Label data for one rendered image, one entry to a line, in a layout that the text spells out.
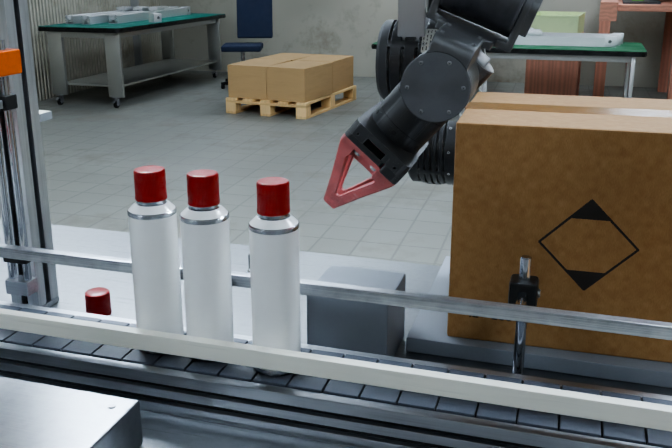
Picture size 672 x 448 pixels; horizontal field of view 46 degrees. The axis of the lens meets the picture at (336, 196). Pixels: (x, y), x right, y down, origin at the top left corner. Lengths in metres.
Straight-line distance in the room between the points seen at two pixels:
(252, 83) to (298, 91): 0.47
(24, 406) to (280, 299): 0.27
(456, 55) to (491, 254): 0.37
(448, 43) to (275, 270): 0.30
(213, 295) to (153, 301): 0.07
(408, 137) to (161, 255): 0.30
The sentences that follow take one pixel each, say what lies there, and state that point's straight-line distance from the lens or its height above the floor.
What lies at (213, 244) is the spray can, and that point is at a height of 1.01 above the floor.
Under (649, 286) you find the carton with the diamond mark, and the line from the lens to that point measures 0.97.
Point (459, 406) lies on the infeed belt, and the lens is 0.80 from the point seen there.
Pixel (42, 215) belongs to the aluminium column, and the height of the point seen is 0.96.
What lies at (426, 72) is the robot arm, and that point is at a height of 1.21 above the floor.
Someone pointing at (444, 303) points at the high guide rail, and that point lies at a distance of 0.82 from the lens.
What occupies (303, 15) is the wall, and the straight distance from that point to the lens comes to 9.88.
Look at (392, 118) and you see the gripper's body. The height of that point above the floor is 1.16.
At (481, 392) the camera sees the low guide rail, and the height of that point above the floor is 0.91.
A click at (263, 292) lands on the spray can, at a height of 0.97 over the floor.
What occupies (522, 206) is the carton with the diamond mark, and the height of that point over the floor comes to 1.03.
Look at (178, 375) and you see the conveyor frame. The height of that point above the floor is 0.88.
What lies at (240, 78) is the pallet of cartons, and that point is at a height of 0.32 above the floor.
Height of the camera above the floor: 1.29
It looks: 16 degrees down
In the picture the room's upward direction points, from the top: straight up
